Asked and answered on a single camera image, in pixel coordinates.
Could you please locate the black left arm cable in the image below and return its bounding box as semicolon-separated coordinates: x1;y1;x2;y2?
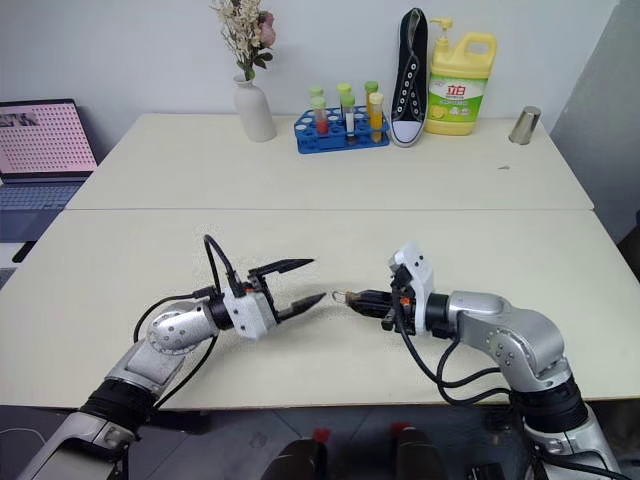
133;233;252;412

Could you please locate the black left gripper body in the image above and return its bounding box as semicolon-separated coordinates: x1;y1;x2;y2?
246;270;283;324

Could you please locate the white ceramic vase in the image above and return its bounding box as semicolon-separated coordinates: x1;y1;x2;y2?
233;73;278;143

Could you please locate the black canvas sneaker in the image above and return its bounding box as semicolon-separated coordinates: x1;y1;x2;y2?
388;7;432;148

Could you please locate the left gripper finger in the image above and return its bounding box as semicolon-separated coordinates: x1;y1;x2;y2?
276;293;327;323
249;257;316;279

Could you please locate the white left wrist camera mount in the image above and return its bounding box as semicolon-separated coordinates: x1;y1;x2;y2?
221;286;279;342

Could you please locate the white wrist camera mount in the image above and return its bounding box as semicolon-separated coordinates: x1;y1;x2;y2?
391;240;437;334
221;286;279;342

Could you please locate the open laptop with pink screen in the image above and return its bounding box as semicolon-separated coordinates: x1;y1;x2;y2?
0;98;100;212

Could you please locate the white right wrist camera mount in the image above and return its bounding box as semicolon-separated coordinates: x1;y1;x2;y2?
391;240;437;334

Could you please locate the yellow detergent pump bottle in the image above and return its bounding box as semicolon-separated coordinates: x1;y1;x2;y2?
423;17;498;137

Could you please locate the green-capped tube with white label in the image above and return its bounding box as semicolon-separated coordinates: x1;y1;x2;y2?
339;93;358;145

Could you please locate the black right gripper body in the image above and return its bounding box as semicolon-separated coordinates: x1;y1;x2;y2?
381;258;419;337

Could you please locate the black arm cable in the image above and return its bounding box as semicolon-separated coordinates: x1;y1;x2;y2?
395;294;514;404
133;233;252;412

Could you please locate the green-capped tube with red liquid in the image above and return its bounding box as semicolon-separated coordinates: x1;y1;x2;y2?
310;96;330;137

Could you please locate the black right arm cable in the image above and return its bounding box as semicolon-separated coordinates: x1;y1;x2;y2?
395;294;514;404

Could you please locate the blue test tube rack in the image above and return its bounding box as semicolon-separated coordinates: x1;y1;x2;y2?
293;103;392;155

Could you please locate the thin white cable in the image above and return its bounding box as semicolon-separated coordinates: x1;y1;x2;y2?
0;426;47;454

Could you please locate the silver metal cup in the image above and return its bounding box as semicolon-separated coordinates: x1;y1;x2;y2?
508;105;544;146

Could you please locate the dark grey fabric panel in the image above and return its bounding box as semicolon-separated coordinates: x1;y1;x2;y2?
548;47;640;246

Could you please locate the dried flower bouquet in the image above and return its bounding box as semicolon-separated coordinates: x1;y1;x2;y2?
208;0;277;82

